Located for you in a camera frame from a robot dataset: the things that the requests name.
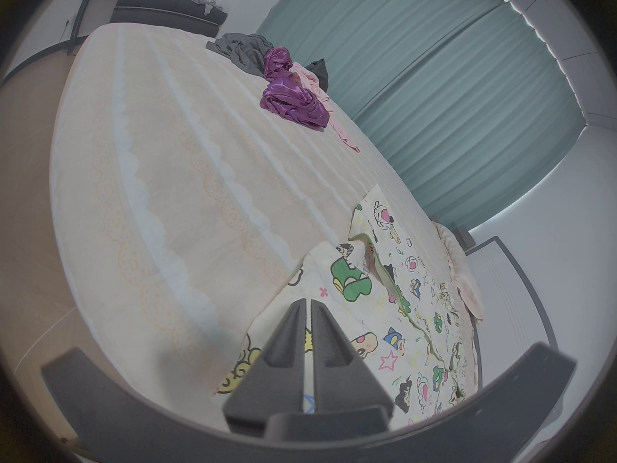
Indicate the black garment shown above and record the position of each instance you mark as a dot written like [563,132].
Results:
[320,73]

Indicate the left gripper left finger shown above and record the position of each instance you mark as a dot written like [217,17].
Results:
[274,379]

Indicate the black chest of drawers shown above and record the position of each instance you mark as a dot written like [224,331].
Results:
[159,15]

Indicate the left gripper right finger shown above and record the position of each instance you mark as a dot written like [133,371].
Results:
[342,379]

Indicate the bed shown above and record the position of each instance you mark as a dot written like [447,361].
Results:
[168,162]

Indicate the pale pink pillow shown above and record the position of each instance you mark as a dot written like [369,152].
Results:
[462,273]

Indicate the pink garment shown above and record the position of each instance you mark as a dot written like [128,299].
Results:
[306,77]

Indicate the blue-green curtain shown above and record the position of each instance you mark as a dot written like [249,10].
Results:
[482,138]
[361,17]

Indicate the white printed pyjama top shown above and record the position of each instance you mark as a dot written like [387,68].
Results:
[385,268]

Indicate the purple garment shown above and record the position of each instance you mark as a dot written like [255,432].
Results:
[294,99]

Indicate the dark grey garment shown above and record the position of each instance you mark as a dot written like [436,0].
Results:
[246,51]

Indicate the grey bedside table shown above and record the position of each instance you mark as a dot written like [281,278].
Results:
[465,237]

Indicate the grey crumpled cloth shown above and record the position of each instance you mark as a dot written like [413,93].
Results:
[202,0]

